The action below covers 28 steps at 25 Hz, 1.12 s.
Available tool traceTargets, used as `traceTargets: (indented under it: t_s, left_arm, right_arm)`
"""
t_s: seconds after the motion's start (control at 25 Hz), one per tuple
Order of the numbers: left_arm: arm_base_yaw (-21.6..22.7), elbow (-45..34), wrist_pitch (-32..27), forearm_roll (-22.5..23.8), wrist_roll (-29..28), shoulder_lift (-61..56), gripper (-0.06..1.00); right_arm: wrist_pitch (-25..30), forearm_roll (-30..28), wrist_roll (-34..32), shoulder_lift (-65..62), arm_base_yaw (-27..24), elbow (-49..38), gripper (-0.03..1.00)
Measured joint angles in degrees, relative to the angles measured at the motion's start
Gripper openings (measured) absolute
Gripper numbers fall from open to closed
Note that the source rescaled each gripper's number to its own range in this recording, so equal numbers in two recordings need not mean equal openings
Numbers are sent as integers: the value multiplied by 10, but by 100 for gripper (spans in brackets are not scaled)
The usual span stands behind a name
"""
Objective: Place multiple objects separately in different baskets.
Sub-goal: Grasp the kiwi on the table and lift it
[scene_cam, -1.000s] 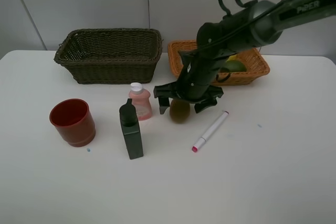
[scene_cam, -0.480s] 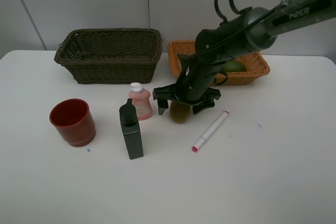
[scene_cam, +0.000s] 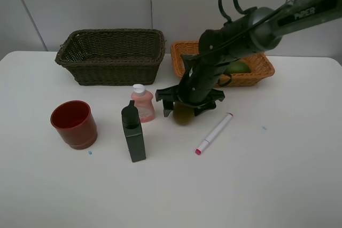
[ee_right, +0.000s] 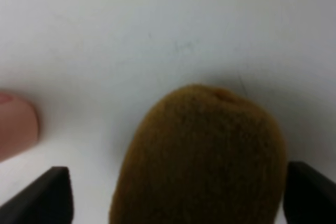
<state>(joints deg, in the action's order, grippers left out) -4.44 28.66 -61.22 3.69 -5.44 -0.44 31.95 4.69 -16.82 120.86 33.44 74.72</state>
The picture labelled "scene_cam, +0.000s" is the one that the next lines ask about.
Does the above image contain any dark green square bottle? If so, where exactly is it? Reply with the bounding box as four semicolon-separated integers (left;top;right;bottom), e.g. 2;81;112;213
121;100;146;162

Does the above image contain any orange wicker basket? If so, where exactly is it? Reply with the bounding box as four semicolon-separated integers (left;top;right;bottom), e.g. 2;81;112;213
170;41;275;87

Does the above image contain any red plastic cup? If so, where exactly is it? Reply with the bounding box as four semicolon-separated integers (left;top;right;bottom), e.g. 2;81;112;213
50;100;98;150

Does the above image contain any green lime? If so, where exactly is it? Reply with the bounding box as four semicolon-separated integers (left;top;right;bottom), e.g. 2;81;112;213
224;61;251;75

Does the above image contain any white pink-capped marker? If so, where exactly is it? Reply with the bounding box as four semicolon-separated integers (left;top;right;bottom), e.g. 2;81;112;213
195;113;233;155

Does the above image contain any brown kiwi fruit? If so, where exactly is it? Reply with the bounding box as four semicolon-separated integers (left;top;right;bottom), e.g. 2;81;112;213
173;103;195;125

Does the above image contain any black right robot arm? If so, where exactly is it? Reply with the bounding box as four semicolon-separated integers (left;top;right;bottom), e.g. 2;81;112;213
155;0;341;117

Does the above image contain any pink soap bottle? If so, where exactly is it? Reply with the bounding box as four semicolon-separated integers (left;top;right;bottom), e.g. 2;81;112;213
131;84;155;123

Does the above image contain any dark brown wicker basket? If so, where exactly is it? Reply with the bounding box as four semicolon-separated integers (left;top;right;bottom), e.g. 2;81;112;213
55;29;165;86

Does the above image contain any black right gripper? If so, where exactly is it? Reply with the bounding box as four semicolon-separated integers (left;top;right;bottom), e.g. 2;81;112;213
156;57;226;117

